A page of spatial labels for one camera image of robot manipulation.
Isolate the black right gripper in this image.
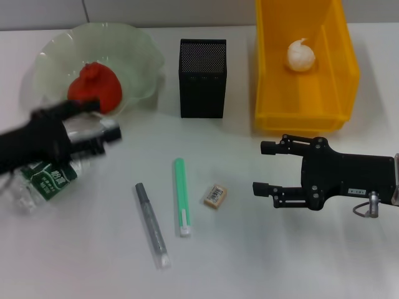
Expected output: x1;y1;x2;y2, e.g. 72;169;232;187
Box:
251;133;397;212

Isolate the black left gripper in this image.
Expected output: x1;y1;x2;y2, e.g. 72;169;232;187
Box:
0;98;123;176

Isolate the red-orange knitted orange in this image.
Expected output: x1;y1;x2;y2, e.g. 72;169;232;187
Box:
67;61;123;115

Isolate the clear green-label water bottle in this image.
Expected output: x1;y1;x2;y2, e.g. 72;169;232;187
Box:
9;108;122;216

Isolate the green pen with white cap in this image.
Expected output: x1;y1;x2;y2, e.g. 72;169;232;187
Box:
173;158;193;238

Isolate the white paper ball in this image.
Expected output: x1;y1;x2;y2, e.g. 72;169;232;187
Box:
283;37;316;72

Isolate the beige eraser with barcode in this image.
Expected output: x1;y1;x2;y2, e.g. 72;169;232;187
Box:
203;183;228;211

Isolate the pale green wavy glass plate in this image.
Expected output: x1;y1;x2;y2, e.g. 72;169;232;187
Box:
19;24;166;119

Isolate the grey marker pen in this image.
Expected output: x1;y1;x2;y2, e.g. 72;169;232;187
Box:
134;183;172;270

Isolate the black mesh pen holder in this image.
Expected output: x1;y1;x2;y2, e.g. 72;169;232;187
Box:
178;39;229;119

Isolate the yellow plastic bin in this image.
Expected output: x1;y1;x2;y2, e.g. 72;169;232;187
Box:
254;0;362;138

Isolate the right gripper cable with plug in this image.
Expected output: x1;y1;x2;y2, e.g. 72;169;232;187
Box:
352;191;382;219

